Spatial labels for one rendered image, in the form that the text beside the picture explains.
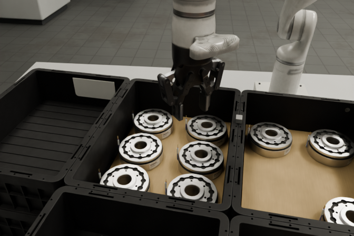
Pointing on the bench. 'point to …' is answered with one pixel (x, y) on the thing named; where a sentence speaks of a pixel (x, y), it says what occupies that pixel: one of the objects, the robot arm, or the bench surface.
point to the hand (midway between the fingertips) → (191, 107)
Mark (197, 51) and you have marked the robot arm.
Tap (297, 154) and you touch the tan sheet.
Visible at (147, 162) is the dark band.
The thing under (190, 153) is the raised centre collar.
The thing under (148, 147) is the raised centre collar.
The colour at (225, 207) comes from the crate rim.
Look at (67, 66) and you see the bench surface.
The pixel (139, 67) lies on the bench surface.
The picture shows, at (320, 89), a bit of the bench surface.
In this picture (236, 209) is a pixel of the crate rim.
